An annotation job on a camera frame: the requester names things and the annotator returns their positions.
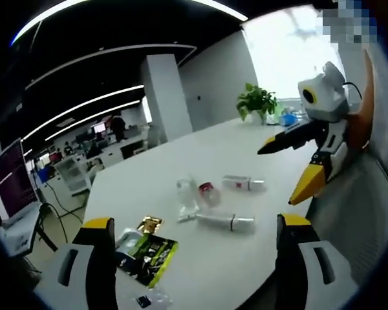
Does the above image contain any clear skincare bottle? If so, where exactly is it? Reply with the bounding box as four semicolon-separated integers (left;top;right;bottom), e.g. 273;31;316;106
175;178;199;211

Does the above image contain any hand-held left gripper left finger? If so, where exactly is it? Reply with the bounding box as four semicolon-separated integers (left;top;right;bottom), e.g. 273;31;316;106
35;218;118;310

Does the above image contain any white shelf cart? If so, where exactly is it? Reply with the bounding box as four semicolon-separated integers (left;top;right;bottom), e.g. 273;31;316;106
56;157;94;196

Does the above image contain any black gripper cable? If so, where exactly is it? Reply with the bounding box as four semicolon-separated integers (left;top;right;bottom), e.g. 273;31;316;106
341;80;363;101

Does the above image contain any blue and green plastic bag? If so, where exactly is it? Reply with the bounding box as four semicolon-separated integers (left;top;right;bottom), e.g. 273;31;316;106
270;102;302;127

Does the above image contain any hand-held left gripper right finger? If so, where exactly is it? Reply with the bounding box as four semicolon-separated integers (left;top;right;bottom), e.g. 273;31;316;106
275;212;360;310

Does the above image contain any gold foil packet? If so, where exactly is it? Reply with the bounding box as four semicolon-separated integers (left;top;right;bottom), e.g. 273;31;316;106
136;215;166;234

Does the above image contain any white packet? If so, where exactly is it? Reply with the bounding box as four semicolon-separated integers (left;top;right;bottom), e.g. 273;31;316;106
115;227;140;260

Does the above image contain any white skincare bottle red label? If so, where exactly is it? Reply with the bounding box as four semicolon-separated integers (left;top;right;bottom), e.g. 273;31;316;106
222;174;266;192

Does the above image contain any green printed packet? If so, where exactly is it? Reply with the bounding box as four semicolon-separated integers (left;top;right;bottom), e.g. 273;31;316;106
128;234;180;289

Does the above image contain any long white skincare tube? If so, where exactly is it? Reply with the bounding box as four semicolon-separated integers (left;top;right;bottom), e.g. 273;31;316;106
177;211;257;234

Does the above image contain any grey mesh chair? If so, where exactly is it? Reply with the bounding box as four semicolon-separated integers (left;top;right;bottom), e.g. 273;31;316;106
306;151;388;293

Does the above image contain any clear plastic wrapper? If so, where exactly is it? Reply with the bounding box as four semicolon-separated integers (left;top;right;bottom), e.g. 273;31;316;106
147;286;176;309

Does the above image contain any blue storage bin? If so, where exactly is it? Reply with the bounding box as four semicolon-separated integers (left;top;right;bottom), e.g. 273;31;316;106
36;165;58;184

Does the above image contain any green potted plant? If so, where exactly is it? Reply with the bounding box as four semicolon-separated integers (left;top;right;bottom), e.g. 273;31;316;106
235;82;279;126

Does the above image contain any computer monitor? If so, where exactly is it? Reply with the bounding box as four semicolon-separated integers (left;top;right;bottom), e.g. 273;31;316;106
0;138;40;229

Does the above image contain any black tripod stand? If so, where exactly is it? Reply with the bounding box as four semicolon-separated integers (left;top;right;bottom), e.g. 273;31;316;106
31;202;59;253

